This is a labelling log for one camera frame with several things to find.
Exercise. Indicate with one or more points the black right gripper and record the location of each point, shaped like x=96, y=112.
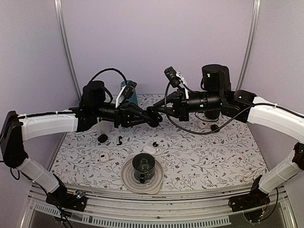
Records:
x=181, y=109

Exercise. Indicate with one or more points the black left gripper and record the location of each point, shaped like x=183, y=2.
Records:
x=123, y=115

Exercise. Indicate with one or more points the black oval charging case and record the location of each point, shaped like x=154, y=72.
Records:
x=154, y=117

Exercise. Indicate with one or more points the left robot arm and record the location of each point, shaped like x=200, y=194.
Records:
x=93, y=107

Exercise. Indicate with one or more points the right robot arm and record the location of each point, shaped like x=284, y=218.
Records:
x=217, y=98

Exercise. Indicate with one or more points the white open charging case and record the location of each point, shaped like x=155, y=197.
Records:
x=149, y=150

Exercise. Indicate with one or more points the cream earbud case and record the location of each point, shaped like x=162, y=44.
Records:
x=202, y=125

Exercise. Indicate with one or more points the small black earbud case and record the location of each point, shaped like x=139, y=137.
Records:
x=102, y=138

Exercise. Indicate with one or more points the black case near brown cup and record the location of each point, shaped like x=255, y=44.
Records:
x=214, y=128

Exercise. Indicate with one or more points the small white earbud case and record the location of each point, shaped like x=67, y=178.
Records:
x=104, y=157

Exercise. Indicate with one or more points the teal cup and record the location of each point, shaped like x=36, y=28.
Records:
x=133, y=98

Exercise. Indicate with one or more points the clear plastic cup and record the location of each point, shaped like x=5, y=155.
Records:
x=103, y=127

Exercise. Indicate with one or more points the dark glass mug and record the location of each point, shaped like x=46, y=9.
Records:
x=144, y=167

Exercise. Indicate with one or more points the floral table cloth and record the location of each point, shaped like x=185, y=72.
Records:
x=190, y=161

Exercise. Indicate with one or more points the beige round plate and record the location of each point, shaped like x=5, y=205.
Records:
x=151, y=187

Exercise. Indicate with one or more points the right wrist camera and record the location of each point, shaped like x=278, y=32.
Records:
x=174, y=79

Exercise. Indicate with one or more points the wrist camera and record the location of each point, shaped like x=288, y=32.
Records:
x=125, y=92
x=174, y=79

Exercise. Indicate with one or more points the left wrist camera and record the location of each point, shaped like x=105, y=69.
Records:
x=125, y=92

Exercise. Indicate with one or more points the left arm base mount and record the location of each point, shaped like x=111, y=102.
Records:
x=67, y=201

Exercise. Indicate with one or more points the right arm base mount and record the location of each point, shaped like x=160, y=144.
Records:
x=248, y=201

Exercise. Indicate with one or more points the right aluminium frame post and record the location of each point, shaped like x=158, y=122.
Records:
x=250, y=43

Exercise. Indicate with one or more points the aluminium frame post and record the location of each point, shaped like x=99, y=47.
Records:
x=250, y=43
x=66, y=49

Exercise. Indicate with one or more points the left aluminium frame post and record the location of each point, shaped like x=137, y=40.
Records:
x=66, y=49

